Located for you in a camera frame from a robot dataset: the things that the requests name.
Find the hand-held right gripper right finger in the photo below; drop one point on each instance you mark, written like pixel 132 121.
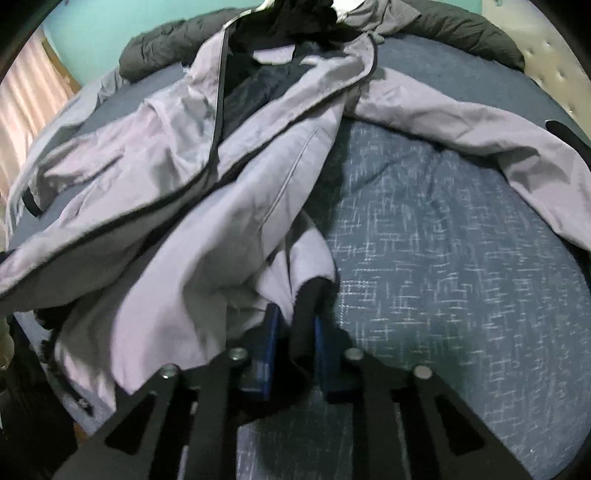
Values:
pixel 332 364

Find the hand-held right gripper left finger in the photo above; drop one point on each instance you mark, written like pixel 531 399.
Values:
pixel 268 350

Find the light purple jacket black cuffs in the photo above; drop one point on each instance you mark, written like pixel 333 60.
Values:
pixel 184 230

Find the blue patterned bed sheet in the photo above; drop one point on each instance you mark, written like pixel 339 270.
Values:
pixel 438 254

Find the light grey cloth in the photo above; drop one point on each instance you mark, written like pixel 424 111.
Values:
pixel 99 87

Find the dark grey duvet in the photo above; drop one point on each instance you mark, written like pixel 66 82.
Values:
pixel 157 50

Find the folded black garment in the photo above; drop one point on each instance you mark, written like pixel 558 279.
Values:
pixel 572 138

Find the wooden board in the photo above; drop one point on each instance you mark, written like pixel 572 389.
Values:
pixel 64 69

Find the white garment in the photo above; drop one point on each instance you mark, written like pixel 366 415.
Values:
pixel 348 9

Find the grey garment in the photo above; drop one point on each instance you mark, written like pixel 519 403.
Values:
pixel 383 16

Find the pink curtain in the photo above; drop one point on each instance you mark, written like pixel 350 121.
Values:
pixel 27 92

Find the cream tufted headboard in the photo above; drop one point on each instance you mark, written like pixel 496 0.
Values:
pixel 554 60

